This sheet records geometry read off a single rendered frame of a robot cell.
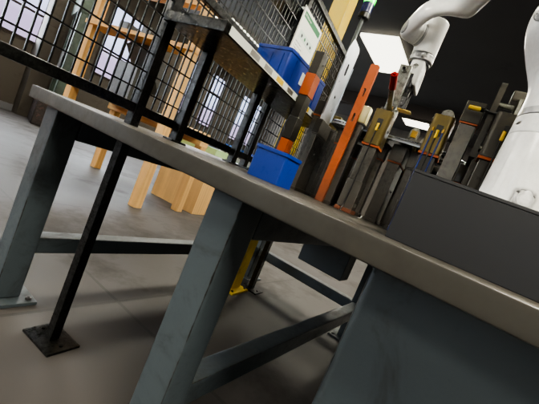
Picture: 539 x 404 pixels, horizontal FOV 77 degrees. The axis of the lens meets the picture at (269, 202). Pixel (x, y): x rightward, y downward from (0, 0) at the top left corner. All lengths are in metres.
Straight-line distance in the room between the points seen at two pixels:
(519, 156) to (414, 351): 0.38
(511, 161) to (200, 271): 0.60
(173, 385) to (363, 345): 0.38
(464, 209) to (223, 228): 0.41
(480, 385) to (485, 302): 0.19
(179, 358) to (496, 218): 0.60
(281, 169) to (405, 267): 0.52
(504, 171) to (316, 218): 0.37
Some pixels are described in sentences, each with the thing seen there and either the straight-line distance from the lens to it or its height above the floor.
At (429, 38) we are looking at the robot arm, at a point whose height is 1.38.
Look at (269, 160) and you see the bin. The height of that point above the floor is 0.76.
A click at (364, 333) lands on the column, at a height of 0.53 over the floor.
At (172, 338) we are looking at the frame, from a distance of 0.75.
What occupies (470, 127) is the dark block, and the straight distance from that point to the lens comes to 1.10.
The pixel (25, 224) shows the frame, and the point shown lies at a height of 0.28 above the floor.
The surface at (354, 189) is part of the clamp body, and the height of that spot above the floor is 0.78.
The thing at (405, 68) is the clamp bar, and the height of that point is 1.20.
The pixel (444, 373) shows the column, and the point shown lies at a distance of 0.64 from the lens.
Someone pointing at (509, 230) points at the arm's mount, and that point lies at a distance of 0.60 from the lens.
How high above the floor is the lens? 0.72
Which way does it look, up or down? 4 degrees down
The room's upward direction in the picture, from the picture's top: 22 degrees clockwise
